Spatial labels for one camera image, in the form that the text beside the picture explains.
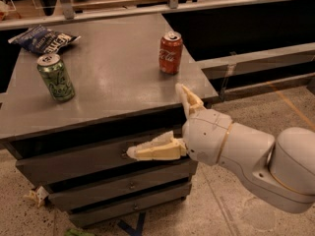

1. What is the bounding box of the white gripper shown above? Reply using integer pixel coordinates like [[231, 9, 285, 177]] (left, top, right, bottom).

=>
[[126, 83, 233, 166]]

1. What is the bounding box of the green soda can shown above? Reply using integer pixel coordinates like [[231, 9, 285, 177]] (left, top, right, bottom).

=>
[[37, 53, 75, 102]]

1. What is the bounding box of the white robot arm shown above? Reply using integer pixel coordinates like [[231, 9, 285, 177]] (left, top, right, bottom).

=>
[[127, 84, 315, 213]]

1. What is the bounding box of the red coke can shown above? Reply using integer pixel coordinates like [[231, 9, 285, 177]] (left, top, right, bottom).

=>
[[158, 31, 183, 75]]

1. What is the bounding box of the top grey drawer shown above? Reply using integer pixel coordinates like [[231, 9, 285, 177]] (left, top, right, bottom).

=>
[[15, 117, 212, 187]]

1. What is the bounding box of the grey drawer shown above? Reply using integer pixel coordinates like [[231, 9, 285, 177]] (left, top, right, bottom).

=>
[[49, 158, 197, 211], [69, 182, 191, 227], [15, 117, 212, 187]]

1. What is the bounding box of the grey drawer cabinet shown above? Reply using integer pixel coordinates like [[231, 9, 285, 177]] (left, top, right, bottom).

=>
[[0, 14, 216, 216]]

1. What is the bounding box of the bottom grey drawer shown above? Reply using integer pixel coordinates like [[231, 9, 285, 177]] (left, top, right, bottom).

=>
[[69, 182, 191, 227]]

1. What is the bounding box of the middle grey drawer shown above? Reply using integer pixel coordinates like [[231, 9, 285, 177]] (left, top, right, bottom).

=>
[[49, 158, 197, 211]]

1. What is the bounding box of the grey metal railing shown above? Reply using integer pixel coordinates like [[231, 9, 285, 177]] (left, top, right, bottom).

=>
[[0, 0, 315, 100]]

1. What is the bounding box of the green object on floor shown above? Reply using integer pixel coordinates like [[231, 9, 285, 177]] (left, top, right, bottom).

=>
[[64, 228, 95, 236]]

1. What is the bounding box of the crumpled paper scrap on floor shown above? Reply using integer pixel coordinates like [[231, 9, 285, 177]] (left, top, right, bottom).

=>
[[25, 186, 49, 207]]

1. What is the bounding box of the blue kettle chips bag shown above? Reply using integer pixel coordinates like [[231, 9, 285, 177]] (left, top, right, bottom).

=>
[[8, 26, 79, 55]]

